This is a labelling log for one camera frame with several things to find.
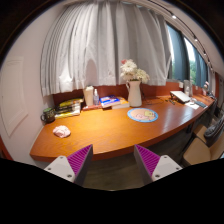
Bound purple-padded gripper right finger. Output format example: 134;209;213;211
134;145;182;185

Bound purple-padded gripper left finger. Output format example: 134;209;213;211
45;144;93;186

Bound pink computer mouse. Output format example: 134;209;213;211
53;125;71;138

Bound round blue mouse pad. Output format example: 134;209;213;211
127;108;158;123

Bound dark green mug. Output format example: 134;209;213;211
40;108;55;123

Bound stack of books left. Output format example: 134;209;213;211
55;98;84;119

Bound tan office chair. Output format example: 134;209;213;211
183;115;224;166

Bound white flat book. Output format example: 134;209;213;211
112;99;130;109

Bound clear sanitizer bottle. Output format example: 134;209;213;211
93;89;99;105

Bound white ceramic jug vase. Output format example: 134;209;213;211
126;81;142;107

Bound blue and white book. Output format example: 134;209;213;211
100;95;120;108

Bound white laptop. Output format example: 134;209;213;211
170;91;191;103

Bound white tissue canister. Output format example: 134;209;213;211
83;86;94;106

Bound white and pink flowers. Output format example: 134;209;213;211
120;59;150;83

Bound dark blue curtain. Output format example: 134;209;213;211
167;25;189;81

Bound white curtain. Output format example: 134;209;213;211
41;0;171;96

